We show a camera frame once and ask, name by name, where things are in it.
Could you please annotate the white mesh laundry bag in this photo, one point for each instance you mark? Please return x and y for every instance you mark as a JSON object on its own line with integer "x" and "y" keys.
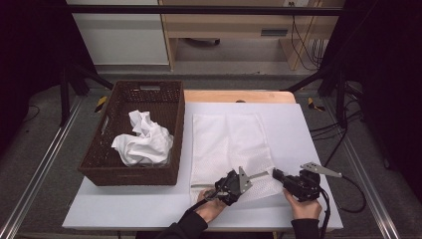
{"x": 215, "y": 149}

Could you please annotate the person's left hand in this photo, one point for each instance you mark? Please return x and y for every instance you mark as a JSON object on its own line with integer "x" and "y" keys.
{"x": 207, "y": 209}

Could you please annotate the black horizontal bar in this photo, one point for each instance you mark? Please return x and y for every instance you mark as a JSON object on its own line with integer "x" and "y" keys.
{"x": 199, "y": 10}

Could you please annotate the aluminium floor rail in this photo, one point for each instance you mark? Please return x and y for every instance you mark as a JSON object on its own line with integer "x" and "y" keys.
{"x": 40, "y": 166}
{"x": 368, "y": 186}

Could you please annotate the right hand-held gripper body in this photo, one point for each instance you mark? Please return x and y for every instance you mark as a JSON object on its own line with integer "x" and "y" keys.
{"x": 303, "y": 186}

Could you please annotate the light wooden desk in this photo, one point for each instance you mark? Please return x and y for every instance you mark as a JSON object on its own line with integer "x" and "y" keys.
{"x": 232, "y": 25}

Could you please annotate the black curtain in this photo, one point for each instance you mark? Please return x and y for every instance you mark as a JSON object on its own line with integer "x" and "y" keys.
{"x": 33, "y": 49}
{"x": 391, "y": 66}

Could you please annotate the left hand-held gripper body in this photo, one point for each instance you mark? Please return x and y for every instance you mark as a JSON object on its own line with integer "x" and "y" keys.
{"x": 230, "y": 187}

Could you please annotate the white foam board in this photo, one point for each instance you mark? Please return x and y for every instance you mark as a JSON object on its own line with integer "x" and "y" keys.
{"x": 298, "y": 132}

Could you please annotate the yellow black tape strip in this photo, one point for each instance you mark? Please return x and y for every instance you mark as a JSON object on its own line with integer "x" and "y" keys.
{"x": 313, "y": 104}
{"x": 101, "y": 103}

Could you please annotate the white cabinet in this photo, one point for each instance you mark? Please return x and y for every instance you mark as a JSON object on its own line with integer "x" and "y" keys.
{"x": 122, "y": 40}

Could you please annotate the person's right hand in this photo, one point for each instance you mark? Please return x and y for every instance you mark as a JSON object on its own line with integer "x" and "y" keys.
{"x": 305, "y": 210}

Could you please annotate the white garment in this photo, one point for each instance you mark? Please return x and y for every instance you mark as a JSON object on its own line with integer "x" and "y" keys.
{"x": 149, "y": 139}

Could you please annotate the black metal stand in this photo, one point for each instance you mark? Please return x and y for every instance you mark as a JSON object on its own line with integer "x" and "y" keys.
{"x": 341, "y": 99}
{"x": 64, "y": 99}

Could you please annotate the brown woven basket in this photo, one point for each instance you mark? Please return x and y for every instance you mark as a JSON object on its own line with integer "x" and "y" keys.
{"x": 139, "y": 96}

